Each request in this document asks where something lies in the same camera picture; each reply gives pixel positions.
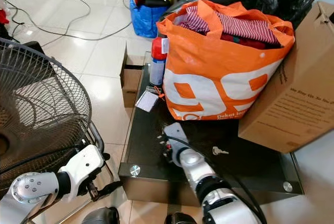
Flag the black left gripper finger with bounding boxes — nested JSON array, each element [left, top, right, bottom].
[[97, 181, 122, 196]]

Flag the small silver keys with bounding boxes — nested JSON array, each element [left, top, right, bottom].
[[212, 146, 230, 156]]

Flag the black glass low table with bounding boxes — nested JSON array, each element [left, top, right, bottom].
[[118, 52, 304, 206]]

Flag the black left robot foot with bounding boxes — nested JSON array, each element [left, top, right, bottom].
[[81, 206, 116, 224]]

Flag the black robot foot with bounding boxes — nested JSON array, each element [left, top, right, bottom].
[[81, 206, 116, 224], [164, 212, 197, 224]]

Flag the black right robot foot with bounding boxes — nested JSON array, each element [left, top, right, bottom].
[[164, 212, 197, 224]]

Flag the small open cardboard box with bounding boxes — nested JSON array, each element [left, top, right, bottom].
[[120, 51, 145, 109]]

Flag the orange white shopping bag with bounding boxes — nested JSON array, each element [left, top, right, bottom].
[[156, 0, 296, 122]]

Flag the red capped spray can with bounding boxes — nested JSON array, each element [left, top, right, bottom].
[[149, 37, 169, 87]]

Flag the black metal cage fan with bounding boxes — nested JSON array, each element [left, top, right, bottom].
[[0, 39, 92, 192]]

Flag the blue plastic bag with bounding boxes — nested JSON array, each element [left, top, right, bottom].
[[129, 0, 171, 39]]

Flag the large brown cardboard box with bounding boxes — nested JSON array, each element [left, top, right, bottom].
[[238, 1, 334, 155]]

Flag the red white striped cloth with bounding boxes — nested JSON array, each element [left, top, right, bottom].
[[177, 6, 281, 47]]

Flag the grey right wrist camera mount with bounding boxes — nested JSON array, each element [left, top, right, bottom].
[[162, 123, 189, 152]]

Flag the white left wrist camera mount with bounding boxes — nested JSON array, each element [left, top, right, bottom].
[[58, 144, 105, 196]]

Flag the grey floor cable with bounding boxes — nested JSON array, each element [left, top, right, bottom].
[[5, 0, 132, 41]]

